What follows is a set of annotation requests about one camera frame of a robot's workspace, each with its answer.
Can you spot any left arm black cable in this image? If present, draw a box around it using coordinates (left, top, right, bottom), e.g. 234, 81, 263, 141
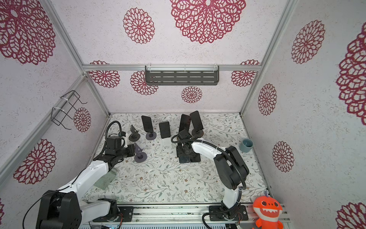
22, 120, 124, 229

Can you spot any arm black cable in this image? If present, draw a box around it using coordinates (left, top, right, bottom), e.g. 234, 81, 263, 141
22, 120, 124, 229
171, 134, 247, 229

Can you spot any red shark plush toy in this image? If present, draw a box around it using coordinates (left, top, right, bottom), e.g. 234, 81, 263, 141
253, 196, 284, 229

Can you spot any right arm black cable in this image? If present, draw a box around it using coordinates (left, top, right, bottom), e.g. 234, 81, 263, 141
171, 134, 247, 229

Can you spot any teal ceramic cup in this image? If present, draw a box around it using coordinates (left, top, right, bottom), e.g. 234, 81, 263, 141
239, 138, 254, 153

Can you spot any black phone stand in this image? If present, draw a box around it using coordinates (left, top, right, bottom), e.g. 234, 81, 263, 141
128, 125, 141, 142

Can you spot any black wire wall rack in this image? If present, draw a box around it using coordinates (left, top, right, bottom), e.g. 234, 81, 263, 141
50, 90, 87, 130

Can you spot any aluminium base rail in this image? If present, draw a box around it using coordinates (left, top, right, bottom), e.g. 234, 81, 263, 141
79, 203, 291, 225

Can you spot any grey phone stand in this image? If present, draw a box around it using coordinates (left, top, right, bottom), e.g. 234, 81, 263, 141
133, 143, 147, 163

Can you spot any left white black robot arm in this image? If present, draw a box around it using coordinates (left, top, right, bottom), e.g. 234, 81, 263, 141
36, 136, 135, 229

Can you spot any back left grey stand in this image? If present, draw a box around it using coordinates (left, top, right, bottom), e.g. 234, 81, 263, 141
145, 132, 157, 141

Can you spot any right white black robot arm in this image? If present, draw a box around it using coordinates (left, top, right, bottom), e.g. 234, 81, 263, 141
171, 130, 249, 212

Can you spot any grey wall shelf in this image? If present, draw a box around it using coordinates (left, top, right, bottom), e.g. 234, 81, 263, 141
145, 65, 220, 86

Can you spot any black smartphone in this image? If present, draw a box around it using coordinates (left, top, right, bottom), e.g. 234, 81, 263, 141
178, 155, 191, 164
178, 114, 191, 132
159, 121, 171, 139
190, 111, 204, 132
141, 115, 154, 133
190, 154, 201, 163

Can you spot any green cloth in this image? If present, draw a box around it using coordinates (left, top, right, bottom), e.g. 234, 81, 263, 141
94, 169, 118, 190

